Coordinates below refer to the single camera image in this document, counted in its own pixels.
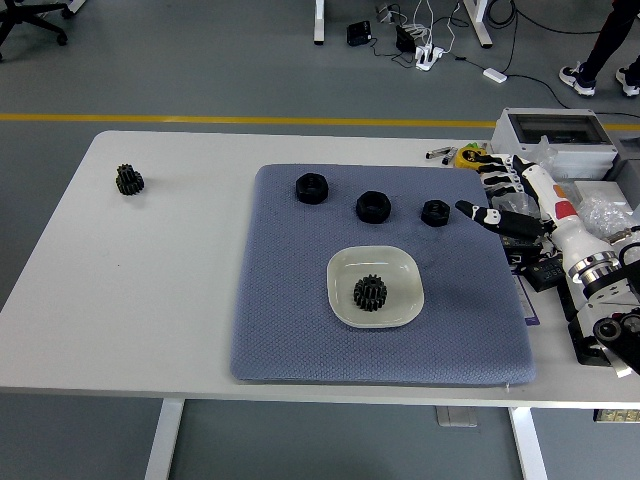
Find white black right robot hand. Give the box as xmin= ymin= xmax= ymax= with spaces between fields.
xmin=453 ymin=152 xmax=614 ymax=274

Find large black gear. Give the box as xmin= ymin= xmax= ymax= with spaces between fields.
xmin=352 ymin=280 xmax=390 ymax=312

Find white cardboard box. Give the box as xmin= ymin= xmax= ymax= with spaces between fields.
xmin=572 ymin=178 xmax=640 ymax=211

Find small black hex nut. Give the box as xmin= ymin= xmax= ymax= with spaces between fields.
xmin=419 ymin=199 xmax=453 ymax=229

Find medium black hex nut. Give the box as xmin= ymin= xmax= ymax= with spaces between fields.
xmin=355 ymin=190 xmax=392 ymax=225

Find grey table control box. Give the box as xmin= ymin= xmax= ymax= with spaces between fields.
xmin=434 ymin=405 xmax=479 ymax=427

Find large black hex nut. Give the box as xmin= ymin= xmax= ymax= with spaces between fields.
xmin=293 ymin=172 xmax=330 ymax=205

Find black adapter box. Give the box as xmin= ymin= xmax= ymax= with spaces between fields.
xmin=346 ymin=20 xmax=372 ymax=47

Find bubble wrap bag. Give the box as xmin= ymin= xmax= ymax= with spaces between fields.
xmin=574 ymin=195 xmax=640 ymax=241

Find black circuit module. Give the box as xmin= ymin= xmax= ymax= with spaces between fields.
xmin=502 ymin=234 xmax=547 ymax=274

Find clear plastic bag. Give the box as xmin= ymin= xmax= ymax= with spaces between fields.
xmin=492 ymin=134 xmax=576 ymax=221

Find grey metal case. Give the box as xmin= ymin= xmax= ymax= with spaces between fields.
xmin=607 ymin=137 xmax=640 ymax=181

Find purple printed card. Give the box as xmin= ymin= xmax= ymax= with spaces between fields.
xmin=512 ymin=272 xmax=541 ymax=327

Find yellow tape measure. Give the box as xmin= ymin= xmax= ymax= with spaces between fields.
xmin=453 ymin=143 xmax=489 ymax=174

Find person in dark trousers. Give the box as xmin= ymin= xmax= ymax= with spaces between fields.
xmin=558 ymin=0 xmax=640 ymax=98

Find yellowish label panel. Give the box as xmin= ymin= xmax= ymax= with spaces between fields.
xmin=593 ymin=407 xmax=640 ymax=424

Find white power strip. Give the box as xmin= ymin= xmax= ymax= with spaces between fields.
xmin=414 ymin=44 xmax=445 ymax=71

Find white desk leg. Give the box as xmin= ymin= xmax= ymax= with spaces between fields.
xmin=462 ymin=0 xmax=494 ymax=49
xmin=313 ymin=0 xmax=329 ymax=46

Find white square dish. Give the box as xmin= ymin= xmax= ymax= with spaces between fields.
xmin=326 ymin=243 xmax=426 ymax=329

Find white table leg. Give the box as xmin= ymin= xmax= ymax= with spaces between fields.
xmin=508 ymin=405 xmax=550 ymax=480
xmin=143 ymin=398 xmax=185 ymax=480

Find black charger block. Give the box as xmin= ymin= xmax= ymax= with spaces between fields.
xmin=394 ymin=24 xmax=417 ymax=52

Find blue-grey textured mat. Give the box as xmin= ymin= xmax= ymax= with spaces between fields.
xmin=228 ymin=163 xmax=539 ymax=386

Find black stepped gear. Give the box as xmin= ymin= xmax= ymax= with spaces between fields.
xmin=115 ymin=164 xmax=146 ymax=198

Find black office chair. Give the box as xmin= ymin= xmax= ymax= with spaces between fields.
xmin=0 ymin=0 xmax=71 ymax=64

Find grey electrical enclosure box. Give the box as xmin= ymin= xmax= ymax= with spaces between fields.
xmin=490 ymin=108 xmax=621 ymax=181

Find black floor cable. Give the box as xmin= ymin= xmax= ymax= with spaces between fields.
xmin=452 ymin=55 xmax=576 ymax=109

